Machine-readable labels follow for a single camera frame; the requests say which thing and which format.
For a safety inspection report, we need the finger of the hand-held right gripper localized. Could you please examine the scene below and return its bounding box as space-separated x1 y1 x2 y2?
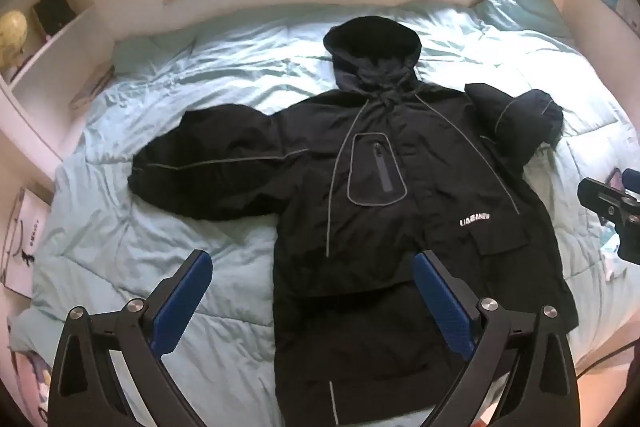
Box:
577 177 640 219

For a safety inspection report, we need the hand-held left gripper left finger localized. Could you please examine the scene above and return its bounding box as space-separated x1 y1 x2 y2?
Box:
47 249 214 427

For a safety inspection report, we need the printed bed sheet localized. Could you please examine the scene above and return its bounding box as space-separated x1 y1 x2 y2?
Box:
7 347 51 413

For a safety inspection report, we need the light blue quilt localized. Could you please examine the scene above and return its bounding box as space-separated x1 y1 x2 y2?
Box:
9 0 638 427

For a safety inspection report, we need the yellow globe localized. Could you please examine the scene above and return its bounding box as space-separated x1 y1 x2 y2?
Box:
0 9 28 68

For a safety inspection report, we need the white paper bag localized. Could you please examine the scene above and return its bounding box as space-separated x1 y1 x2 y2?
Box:
0 189 53 295

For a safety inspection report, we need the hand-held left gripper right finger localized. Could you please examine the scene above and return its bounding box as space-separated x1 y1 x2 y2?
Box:
413 249 581 427

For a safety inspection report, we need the black hooded jacket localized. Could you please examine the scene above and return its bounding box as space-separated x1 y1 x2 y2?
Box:
127 16 580 427

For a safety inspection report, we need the light blue pillow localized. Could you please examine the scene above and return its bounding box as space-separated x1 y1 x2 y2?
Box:
472 0 583 52

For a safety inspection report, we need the white bookshelf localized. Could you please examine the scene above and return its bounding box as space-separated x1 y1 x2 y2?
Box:
0 0 118 188

